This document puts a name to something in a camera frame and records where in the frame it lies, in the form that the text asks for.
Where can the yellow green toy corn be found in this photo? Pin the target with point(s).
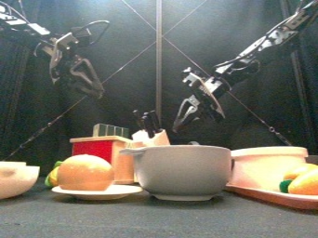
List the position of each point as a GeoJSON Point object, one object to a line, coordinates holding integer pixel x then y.
{"type": "Point", "coordinates": [53, 178]}

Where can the pale pink toy tray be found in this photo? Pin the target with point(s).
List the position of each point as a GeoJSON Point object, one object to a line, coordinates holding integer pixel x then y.
{"type": "Point", "coordinates": [269, 196]}

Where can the red wooden toy box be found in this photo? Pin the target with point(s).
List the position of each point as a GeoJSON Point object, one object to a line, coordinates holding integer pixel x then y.
{"type": "Point", "coordinates": [93, 148]}

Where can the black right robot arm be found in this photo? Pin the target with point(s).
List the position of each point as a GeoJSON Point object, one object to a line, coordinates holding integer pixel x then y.
{"type": "Point", "coordinates": [269, 38]}

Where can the yellow toy vegetable piece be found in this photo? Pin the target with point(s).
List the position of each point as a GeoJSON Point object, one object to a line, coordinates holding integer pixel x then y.
{"type": "Point", "coordinates": [300, 170]}

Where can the white ceramic bowl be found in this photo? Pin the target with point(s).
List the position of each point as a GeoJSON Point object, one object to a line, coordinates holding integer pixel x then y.
{"type": "Point", "coordinates": [186, 170]}

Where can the round orange toy bun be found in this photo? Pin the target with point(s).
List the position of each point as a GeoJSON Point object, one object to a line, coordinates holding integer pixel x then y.
{"type": "Point", "coordinates": [85, 173]}

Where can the white toy knife block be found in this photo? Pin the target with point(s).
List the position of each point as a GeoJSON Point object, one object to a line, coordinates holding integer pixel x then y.
{"type": "Point", "coordinates": [159, 138]}

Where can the orange toy carrot piece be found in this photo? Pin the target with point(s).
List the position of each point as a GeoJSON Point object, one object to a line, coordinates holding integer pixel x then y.
{"type": "Point", "coordinates": [305, 184]}

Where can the white toy bowl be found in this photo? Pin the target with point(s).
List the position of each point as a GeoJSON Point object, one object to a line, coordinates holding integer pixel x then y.
{"type": "Point", "coordinates": [16, 179]}

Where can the metal vertical frame pole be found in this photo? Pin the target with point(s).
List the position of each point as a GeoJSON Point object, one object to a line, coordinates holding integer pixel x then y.
{"type": "Point", "coordinates": [158, 62]}

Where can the white toy plate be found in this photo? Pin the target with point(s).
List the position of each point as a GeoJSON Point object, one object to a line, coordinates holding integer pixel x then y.
{"type": "Point", "coordinates": [99, 192]}

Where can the grey green toy toaster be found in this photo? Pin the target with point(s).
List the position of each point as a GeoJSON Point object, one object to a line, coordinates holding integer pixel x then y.
{"type": "Point", "coordinates": [110, 130]}

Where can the green toy carrot top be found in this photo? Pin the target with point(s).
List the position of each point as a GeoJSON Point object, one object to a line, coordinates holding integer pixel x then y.
{"type": "Point", "coordinates": [285, 186]}

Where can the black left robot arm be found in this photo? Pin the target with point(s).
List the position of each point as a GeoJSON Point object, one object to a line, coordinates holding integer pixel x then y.
{"type": "Point", "coordinates": [24, 25]}

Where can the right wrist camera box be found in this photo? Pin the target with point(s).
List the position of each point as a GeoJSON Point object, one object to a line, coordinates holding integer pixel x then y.
{"type": "Point", "coordinates": [193, 77]}

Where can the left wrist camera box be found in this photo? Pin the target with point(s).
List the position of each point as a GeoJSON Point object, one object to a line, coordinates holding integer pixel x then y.
{"type": "Point", "coordinates": [66, 42]}

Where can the pale pink toy pot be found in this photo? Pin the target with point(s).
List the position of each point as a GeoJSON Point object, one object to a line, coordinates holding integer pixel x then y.
{"type": "Point", "coordinates": [261, 167]}

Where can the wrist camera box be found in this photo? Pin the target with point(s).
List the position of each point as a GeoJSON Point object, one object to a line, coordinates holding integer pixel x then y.
{"type": "Point", "coordinates": [66, 42]}
{"type": "Point", "coordinates": [193, 77]}

